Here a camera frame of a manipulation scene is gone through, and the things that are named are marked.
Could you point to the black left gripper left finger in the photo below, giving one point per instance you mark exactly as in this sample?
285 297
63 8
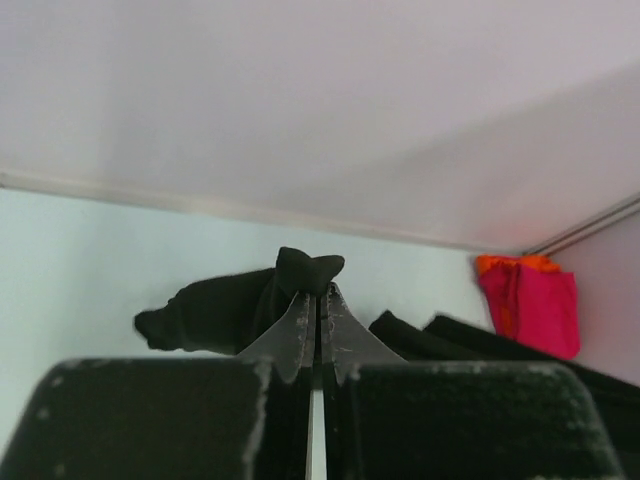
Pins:
242 417

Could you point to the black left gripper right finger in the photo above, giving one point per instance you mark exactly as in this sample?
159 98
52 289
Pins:
387 418

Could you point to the black t shirt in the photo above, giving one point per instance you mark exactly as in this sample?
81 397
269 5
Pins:
226 314

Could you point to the folded red t shirt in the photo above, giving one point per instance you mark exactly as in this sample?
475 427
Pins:
547 308

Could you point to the folded orange t shirt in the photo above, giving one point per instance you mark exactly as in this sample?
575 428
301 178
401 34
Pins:
498 278

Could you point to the right aluminium corner post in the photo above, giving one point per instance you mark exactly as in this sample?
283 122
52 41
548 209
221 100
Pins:
609 217

